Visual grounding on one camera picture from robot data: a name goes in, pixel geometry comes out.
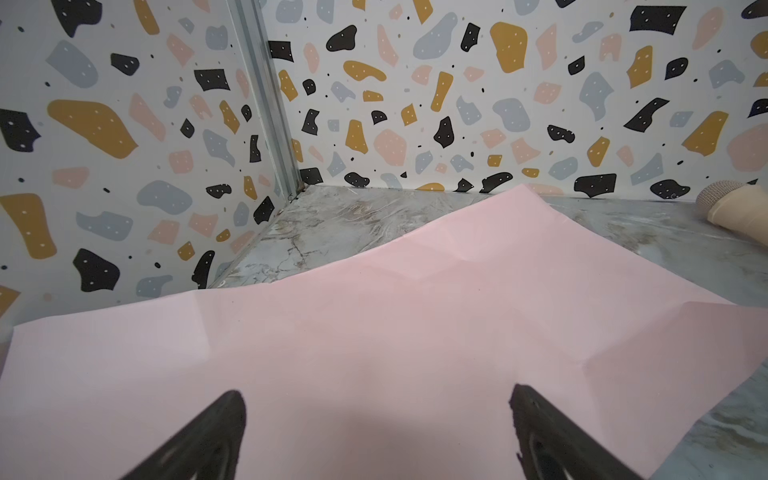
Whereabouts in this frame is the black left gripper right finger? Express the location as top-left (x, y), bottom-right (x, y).
top-left (509, 384), bottom-right (639, 479)

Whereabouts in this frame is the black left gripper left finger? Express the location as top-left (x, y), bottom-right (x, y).
top-left (124, 390), bottom-right (247, 480)

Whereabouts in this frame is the pink wrapping paper sheet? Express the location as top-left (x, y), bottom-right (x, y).
top-left (1, 186), bottom-right (767, 479)

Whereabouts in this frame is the beige toy microphone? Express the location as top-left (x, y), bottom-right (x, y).
top-left (696, 180), bottom-right (768, 246)

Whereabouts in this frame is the aluminium corner post left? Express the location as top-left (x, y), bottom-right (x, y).
top-left (227, 0), bottom-right (304, 202)

